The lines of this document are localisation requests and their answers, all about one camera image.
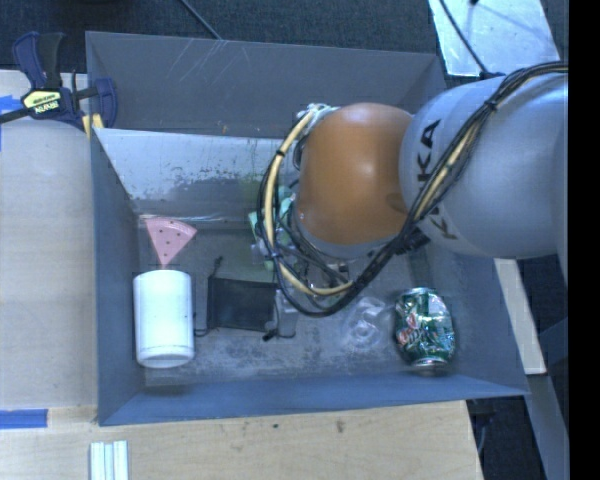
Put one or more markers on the black pouch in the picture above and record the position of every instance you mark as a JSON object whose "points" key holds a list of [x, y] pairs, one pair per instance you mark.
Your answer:
{"points": [[240, 304]]}

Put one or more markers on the clear glass thing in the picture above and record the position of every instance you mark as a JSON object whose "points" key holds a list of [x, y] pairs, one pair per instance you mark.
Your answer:
{"points": [[364, 325]]}

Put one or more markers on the white plastic cup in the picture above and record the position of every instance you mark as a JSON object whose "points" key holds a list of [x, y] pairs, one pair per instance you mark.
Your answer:
{"points": [[163, 313]]}

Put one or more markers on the crushed green soda can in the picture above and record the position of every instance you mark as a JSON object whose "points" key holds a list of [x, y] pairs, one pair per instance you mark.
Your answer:
{"points": [[424, 325]]}

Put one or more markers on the pink triangular slice toy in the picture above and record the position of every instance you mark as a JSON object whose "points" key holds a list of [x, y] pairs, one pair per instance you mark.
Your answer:
{"points": [[166, 238]]}

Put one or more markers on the grey metal bin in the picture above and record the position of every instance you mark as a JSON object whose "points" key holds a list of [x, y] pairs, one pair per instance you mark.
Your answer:
{"points": [[190, 88]]}

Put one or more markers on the pale wood flat board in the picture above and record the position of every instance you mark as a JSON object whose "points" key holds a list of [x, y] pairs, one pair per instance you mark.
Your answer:
{"points": [[45, 268]]}

